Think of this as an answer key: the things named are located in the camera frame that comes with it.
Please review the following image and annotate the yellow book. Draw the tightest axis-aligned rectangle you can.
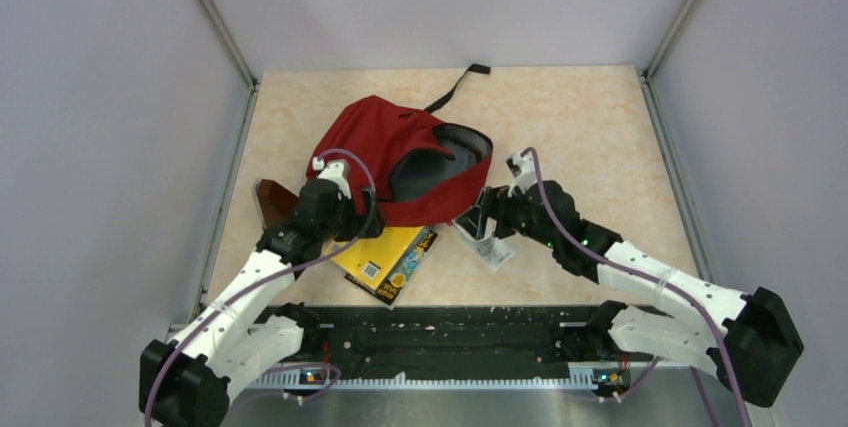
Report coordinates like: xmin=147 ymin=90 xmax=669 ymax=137
xmin=332 ymin=227 xmax=429 ymax=291

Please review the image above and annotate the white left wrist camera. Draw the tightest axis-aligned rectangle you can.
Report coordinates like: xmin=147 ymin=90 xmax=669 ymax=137
xmin=311 ymin=157 xmax=352 ymax=200

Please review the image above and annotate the aluminium frame rail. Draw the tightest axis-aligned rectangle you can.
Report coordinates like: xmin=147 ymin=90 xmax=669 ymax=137
xmin=142 ymin=321 xmax=783 ymax=427

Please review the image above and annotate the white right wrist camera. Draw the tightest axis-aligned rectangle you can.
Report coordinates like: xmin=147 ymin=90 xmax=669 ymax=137
xmin=506 ymin=148 xmax=538 ymax=197

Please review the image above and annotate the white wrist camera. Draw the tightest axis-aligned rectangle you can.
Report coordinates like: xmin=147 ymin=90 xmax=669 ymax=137
xmin=506 ymin=148 xmax=538 ymax=197
xmin=311 ymin=157 xmax=352 ymax=200

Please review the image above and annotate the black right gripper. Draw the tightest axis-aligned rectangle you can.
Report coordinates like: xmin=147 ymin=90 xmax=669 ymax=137
xmin=456 ymin=179 xmax=559 ymax=249

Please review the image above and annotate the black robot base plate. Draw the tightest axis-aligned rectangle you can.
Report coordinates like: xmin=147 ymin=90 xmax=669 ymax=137
xmin=198 ymin=303 xmax=723 ymax=383

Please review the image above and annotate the red student backpack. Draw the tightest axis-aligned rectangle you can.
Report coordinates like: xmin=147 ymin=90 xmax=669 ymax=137
xmin=314 ymin=90 xmax=494 ymax=227

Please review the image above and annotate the clear plastic protractor packet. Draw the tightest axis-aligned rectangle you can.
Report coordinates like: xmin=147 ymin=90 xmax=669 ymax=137
xmin=454 ymin=220 xmax=516 ymax=272

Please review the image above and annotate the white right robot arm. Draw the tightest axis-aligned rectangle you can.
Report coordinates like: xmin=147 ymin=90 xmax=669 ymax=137
xmin=457 ymin=180 xmax=804 ymax=408

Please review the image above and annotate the brown leather case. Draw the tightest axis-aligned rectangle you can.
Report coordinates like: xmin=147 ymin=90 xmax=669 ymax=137
xmin=253 ymin=178 xmax=299 ymax=229

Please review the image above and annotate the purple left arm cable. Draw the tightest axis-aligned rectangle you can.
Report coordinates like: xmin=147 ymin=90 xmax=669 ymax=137
xmin=142 ymin=148 xmax=379 ymax=427

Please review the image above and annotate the colourful storey house book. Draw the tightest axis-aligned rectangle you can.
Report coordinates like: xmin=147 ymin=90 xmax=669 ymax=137
xmin=341 ymin=226 xmax=438 ymax=308

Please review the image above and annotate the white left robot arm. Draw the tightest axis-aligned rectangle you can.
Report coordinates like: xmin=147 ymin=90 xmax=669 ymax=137
xmin=139 ymin=173 xmax=385 ymax=426

